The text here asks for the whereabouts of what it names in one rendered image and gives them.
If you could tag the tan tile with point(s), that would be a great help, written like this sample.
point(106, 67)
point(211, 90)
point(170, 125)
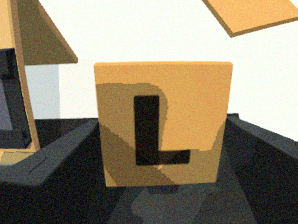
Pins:
point(162, 122)

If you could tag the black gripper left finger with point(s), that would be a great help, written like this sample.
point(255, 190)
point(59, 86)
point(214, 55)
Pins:
point(54, 185)

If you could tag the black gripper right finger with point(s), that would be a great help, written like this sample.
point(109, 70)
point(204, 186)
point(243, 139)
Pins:
point(266, 165)

